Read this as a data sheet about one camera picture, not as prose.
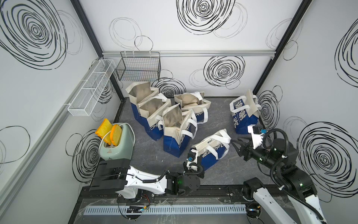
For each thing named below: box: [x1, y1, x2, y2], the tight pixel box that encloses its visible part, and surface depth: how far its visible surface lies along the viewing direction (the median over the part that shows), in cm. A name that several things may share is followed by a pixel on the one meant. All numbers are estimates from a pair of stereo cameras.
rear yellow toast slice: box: [95, 118, 114, 144], surface depth 77 cm
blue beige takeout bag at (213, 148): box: [190, 128, 232, 171], surface depth 69 cm
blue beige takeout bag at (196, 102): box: [174, 91, 212, 125], surface depth 86 cm
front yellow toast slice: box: [110, 124, 123, 147], surface depth 76 cm
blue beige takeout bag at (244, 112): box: [229, 89, 262, 135], surface depth 91 cm
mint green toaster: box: [98, 122, 136, 161], surface depth 77 cm
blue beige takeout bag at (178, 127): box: [156, 102, 198, 158], surface depth 77 cm
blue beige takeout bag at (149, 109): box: [137, 93, 172, 141], surface depth 81 cm
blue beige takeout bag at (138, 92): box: [125, 81, 160, 124], surface depth 91 cm
